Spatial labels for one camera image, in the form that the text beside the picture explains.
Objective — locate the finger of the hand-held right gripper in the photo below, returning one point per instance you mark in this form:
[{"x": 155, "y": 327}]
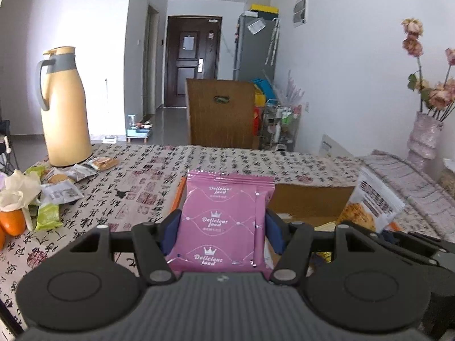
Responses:
[{"x": 423, "y": 247}]

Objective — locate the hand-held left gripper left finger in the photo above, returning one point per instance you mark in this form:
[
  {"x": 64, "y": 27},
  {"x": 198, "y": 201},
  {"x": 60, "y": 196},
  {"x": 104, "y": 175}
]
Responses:
[{"x": 170, "y": 232}]

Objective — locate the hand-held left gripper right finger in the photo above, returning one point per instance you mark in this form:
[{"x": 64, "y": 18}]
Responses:
[{"x": 275, "y": 232}]

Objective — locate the orange cardboard box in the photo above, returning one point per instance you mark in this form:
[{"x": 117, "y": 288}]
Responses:
[{"x": 309, "y": 199}]

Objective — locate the pink snack packet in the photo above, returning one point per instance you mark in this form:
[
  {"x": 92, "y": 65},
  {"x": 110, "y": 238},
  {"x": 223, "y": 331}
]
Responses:
[{"x": 217, "y": 216}]

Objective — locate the white orange chips packet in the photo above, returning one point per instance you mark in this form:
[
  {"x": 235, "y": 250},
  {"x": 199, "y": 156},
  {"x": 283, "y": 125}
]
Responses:
[{"x": 369, "y": 202}]

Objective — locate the folded grey patterned cloth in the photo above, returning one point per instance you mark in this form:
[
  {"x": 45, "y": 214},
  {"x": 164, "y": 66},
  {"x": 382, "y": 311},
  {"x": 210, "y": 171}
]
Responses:
[{"x": 419, "y": 184}]

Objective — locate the clear cookie packet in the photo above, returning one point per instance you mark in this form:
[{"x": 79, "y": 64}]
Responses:
[
  {"x": 103, "y": 163},
  {"x": 58, "y": 178}
]

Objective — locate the small blue stool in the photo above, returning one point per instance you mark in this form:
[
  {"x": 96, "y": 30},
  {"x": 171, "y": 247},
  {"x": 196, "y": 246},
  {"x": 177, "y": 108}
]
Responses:
[{"x": 139, "y": 135}]

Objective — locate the white flat carton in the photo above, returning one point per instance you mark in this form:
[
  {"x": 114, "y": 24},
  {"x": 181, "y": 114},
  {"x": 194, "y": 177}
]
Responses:
[{"x": 336, "y": 147}]

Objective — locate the pink textured vase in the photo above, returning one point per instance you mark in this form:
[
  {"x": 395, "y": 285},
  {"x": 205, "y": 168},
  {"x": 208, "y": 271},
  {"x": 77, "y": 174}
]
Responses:
[{"x": 424, "y": 142}]

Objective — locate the metal storage cart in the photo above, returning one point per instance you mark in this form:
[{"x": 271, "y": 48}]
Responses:
[{"x": 280, "y": 128}]

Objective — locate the silver cookie packet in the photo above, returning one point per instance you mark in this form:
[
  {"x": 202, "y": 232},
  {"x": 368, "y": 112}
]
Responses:
[{"x": 83, "y": 171}]

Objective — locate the white snack packet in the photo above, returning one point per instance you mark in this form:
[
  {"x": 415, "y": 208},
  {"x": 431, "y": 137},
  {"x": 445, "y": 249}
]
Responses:
[{"x": 62, "y": 193}]

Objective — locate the clear soap bottle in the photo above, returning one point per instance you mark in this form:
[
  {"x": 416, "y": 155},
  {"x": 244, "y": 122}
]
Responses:
[{"x": 132, "y": 121}]

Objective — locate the wooden chair back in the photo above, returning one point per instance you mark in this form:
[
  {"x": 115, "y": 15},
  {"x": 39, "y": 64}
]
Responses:
[{"x": 220, "y": 124}]

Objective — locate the green snack packet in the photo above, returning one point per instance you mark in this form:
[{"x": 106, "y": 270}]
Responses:
[
  {"x": 35, "y": 174},
  {"x": 48, "y": 216}
]

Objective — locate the yellow bag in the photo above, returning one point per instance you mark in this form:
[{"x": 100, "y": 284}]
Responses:
[{"x": 260, "y": 99}]

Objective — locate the dried lavender bunch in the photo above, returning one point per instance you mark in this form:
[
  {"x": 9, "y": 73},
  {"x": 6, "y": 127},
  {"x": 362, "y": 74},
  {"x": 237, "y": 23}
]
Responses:
[{"x": 291, "y": 88}]

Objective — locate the blue bag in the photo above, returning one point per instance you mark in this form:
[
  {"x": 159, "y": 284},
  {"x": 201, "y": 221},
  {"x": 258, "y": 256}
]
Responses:
[{"x": 263, "y": 86}]

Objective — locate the dried pink rose bouquet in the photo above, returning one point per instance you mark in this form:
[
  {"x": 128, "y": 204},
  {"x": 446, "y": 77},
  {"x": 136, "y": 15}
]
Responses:
[{"x": 439, "y": 96}]

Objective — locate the dark brown door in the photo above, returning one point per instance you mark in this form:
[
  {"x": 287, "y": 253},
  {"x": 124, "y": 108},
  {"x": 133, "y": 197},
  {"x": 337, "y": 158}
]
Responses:
[{"x": 174, "y": 78}]

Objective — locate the orange fruit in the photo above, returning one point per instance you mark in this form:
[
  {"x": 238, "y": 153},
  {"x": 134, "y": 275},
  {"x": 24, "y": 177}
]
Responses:
[
  {"x": 1, "y": 238},
  {"x": 14, "y": 223}
]

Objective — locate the white crumpled bag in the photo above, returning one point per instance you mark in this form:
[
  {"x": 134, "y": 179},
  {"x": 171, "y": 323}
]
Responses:
[{"x": 17, "y": 191}]

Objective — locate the yellow thermos jug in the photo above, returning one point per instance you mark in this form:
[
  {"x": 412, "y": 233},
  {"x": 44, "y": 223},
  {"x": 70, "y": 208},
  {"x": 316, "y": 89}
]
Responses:
[{"x": 65, "y": 113}]

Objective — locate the grey interior door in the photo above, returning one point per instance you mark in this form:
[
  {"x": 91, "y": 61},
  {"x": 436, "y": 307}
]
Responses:
[{"x": 152, "y": 60}]

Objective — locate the grey refrigerator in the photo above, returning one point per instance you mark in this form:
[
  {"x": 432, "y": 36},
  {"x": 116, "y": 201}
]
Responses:
[{"x": 248, "y": 57}]

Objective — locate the white umbrella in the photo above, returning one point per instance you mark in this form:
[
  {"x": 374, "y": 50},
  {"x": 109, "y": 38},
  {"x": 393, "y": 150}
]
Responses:
[{"x": 272, "y": 42}]

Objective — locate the paper sheet on door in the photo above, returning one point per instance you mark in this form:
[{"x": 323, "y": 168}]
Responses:
[{"x": 188, "y": 42}]

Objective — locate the paper sheet on refrigerator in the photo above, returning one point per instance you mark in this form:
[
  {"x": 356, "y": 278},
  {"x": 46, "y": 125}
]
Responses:
[{"x": 256, "y": 27}]

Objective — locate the yellow box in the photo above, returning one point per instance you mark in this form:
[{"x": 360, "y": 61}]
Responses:
[{"x": 265, "y": 10}]

